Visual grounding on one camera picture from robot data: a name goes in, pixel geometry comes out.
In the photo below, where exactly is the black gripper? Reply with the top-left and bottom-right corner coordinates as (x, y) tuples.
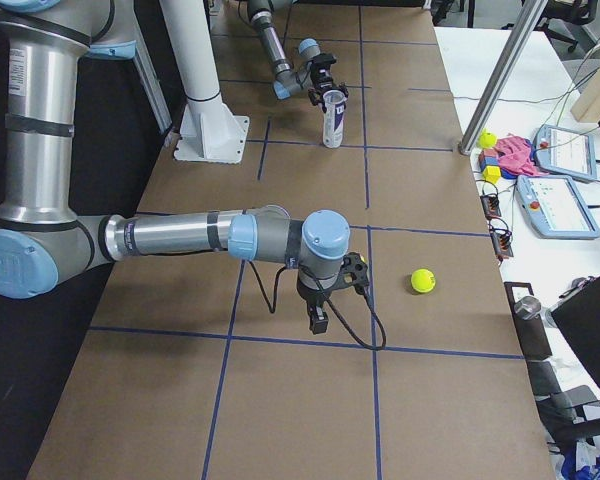
(296, 278), (345, 334)
(307, 68), (349, 107)

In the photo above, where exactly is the clear tennis ball can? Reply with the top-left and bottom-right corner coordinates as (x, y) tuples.
(323, 90), (347, 148)

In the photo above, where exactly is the yellow tennis ball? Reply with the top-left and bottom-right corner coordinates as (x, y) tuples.
(477, 129), (498, 149)
(410, 268), (436, 294)

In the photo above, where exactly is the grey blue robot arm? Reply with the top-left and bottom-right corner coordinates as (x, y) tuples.
(247, 0), (349, 111)
(0, 1), (353, 334)

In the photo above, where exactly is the yellow tennis ball on desk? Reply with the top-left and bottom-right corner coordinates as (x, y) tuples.
(477, 129), (498, 149)

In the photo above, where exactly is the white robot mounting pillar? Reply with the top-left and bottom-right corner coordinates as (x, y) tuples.
(160, 0), (250, 164)

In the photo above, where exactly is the red cube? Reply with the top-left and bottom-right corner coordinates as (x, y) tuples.
(479, 149), (499, 160)

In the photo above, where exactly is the blue cube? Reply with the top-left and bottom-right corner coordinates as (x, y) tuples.
(479, 157), (499, 170)

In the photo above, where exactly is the yellow cube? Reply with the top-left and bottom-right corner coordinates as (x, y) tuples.
(482, 165), (501, 184)

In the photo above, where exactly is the pink cloth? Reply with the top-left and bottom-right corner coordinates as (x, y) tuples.
(495, 136), (543, 179)

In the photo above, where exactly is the orange black connector box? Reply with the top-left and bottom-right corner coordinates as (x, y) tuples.
(480, 193), (502, 219)

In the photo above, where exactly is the small metal cup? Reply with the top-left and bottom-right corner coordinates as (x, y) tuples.
(513, 295), (542, 320)

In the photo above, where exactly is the upper teach pendant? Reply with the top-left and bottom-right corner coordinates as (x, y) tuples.
(534, 125), (597, 182)

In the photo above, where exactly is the teach pendant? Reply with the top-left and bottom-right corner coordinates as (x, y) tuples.
(516, 175), (600, 240)
(534, 125), (597, 182)

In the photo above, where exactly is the lower teach pendant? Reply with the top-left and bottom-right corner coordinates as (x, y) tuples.
(516, 175), (600, 240)

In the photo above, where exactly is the black office chair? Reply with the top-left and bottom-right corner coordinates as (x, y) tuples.
(499, 0), (600, 54)

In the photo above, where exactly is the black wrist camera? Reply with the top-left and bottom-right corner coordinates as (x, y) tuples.
(340, 252), (370, 296)
(311, 53), (337, 71)

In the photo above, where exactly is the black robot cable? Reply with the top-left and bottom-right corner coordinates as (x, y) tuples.
(247, 259), (387, 351)

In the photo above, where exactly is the aluminium frame post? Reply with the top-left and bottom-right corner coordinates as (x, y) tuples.
(458, 0), (548, 156)

